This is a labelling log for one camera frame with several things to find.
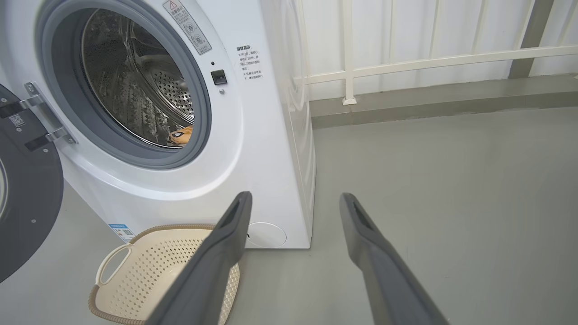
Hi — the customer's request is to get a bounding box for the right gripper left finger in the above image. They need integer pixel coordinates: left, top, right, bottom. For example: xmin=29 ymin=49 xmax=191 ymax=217
xmin=147 ymin=191 xmax=253 ymax=325

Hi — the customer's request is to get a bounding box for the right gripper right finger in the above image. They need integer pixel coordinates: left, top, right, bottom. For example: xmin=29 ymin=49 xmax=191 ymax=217
xmin=340 ymin=193 xmax=450 ymax=325

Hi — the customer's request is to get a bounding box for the cream orange cartoon print garment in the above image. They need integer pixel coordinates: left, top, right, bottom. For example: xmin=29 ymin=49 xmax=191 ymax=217
xmin=168 ymin=125 xmax=194 ymax=147

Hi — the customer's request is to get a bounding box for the black round glass washer door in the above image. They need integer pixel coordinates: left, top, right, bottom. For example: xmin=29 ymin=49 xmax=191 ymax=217
xmin=0 ymin=84 xmax=64 ymax=284

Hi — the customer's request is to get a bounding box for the white front-load washing machine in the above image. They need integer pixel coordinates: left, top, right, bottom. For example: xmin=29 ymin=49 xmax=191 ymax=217
xmin=0 ymin=0 xmax=317 ymax=249

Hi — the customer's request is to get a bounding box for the stainless steel washing machine drum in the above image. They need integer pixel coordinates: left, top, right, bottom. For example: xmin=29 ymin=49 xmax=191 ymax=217
xmin=81 ymin=8 xmax=195 ymax=149

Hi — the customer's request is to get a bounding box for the silver door hinge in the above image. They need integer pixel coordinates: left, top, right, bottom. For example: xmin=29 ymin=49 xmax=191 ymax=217
xmin=0 ymin=81 xmax=78 ymax=152

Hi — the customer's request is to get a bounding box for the cream perforated laundry basket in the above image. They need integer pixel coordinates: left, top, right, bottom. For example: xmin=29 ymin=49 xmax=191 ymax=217
xmin=88 ymin=224 xmax=241 ymax=325

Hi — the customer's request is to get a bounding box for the round white filter cover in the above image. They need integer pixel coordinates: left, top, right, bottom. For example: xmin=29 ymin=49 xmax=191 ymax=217
xmin=246 ymin=222 xmax=287 ymax=248

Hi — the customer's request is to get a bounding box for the blue energy label sticker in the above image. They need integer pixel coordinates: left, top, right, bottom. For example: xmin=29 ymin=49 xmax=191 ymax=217
xmin=108 ymin=223 xmax=136 ymax=242

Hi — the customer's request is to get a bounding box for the white metal railing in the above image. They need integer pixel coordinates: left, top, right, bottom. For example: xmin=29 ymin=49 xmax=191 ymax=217
xmin=294 ymin=0 xmax=578 ymax=107

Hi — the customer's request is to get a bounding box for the grey warning sticker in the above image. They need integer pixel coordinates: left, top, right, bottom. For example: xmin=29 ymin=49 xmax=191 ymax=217
xmin=163 ymin=0 xmax=212 ymax=56

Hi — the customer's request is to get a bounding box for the grey vertical post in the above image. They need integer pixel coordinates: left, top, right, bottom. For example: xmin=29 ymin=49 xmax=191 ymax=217
xmin=508 ymin=0 xmax=555 ymax=79

